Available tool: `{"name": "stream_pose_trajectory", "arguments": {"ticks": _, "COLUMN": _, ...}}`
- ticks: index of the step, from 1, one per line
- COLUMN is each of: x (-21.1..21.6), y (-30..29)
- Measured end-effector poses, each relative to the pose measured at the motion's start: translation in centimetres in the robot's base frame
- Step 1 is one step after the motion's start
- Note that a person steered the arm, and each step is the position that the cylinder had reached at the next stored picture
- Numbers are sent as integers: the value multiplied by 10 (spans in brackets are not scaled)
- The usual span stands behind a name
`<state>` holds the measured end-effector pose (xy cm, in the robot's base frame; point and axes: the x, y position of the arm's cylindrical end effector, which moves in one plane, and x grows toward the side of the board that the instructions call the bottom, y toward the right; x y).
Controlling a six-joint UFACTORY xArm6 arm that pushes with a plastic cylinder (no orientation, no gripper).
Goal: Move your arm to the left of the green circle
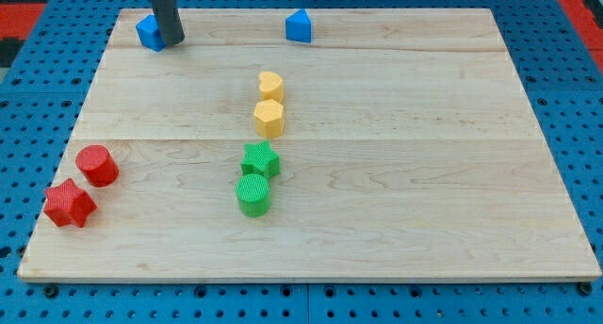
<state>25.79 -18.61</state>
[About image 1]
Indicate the blue triangle block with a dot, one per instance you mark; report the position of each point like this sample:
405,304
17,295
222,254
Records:
298,27

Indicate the yellow heart block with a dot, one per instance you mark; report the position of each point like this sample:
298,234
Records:
271,86

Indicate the green cylinder block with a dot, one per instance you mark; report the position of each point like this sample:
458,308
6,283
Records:
252,192

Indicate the blue cube block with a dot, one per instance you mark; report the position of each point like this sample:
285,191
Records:
149,34

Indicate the red star block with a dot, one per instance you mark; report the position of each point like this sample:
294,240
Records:
68,204

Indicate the light wooden board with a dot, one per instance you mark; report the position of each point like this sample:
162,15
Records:
411,154

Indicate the green star block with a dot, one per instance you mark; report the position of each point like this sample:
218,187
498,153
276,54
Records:
259,158

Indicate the red cylinder block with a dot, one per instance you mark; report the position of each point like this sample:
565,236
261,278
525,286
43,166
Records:
97,165

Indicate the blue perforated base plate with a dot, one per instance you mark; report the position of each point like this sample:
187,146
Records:
46,85

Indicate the yellow hexagon block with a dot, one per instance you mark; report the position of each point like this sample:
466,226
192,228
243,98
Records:
269,117

